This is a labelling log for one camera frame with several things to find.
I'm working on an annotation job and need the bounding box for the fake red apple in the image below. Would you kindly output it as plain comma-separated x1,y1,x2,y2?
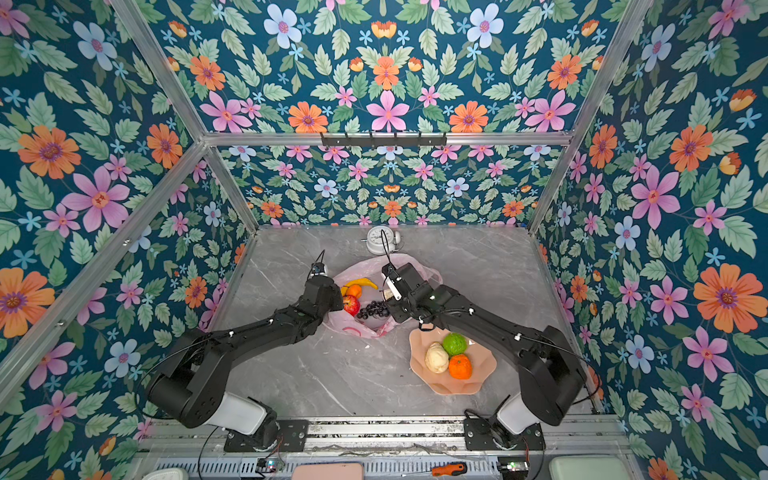
342,295,361,317

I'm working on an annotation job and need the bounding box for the pink plastic bag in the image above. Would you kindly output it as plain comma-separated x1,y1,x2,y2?
322,254,444,340

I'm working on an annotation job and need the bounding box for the fake green apple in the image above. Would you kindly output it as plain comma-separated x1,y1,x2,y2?
442,333,469,357

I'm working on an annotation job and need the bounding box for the fake beige pear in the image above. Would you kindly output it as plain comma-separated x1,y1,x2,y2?
424,342,450,374

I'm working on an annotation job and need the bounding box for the pink flower-shaped bowl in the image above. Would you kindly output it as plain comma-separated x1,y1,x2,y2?
409,329,497,395

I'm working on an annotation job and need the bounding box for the fake persimmon orange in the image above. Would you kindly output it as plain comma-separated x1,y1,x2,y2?
448,354,473,380

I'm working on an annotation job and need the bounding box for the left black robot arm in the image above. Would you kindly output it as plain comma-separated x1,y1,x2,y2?
146,275,343,450

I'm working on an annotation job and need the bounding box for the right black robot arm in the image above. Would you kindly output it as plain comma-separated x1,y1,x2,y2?
382,263,587,434

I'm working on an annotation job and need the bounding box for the fake black grapes bunch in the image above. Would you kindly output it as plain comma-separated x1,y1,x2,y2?
356,301,390,320

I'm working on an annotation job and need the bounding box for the fake yellow banana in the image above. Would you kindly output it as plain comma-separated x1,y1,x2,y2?
341,277,379,295

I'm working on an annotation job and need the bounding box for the white alarm clock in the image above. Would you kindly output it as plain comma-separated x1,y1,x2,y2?
364,226,402,256

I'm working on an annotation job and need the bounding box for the pink box front edge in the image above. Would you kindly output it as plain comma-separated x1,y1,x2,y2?
302,463,364,480

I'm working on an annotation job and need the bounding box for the small circuit board left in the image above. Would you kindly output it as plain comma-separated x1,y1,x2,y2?
256,458,285,474

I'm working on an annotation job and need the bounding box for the small circuit board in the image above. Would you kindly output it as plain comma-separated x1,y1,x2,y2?
497,458,530,480
256,458,285,474

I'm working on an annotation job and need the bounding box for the small circuit board right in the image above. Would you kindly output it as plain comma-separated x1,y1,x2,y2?
497,458,530,480

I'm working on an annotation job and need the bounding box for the white object front left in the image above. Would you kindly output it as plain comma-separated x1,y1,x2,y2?
142,467,189,480

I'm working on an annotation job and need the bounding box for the pale green box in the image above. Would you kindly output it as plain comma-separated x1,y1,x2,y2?
549,455,631,480

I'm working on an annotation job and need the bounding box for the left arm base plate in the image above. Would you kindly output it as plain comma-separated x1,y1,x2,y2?
224,419,310,453

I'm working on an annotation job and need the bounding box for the black hook rail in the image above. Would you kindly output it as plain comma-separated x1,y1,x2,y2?
320,132,448,148

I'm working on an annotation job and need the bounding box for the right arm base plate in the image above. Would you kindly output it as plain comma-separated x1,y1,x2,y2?
462,409,546,451

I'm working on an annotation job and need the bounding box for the orange handled screwdriver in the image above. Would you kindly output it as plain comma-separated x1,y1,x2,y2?
400,462,468,478

